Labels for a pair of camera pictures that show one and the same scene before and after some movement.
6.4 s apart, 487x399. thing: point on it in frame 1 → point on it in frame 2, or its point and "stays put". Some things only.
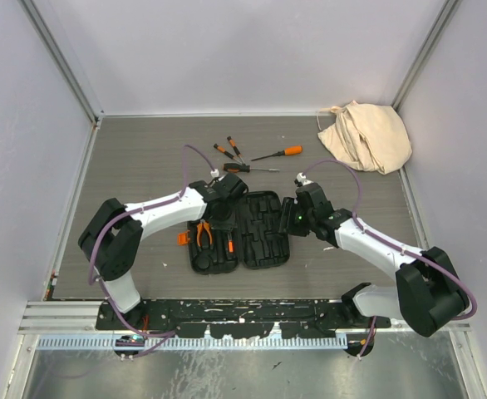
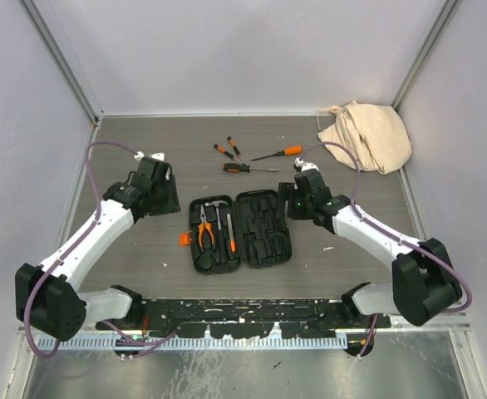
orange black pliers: [199, 227] stays put
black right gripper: [289, 205] → [287, 192]
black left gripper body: [227, 220] → [165, 201]
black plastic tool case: [256, 240] stays put
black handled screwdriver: [236, 167] stays put
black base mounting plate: [238, 318] stays put
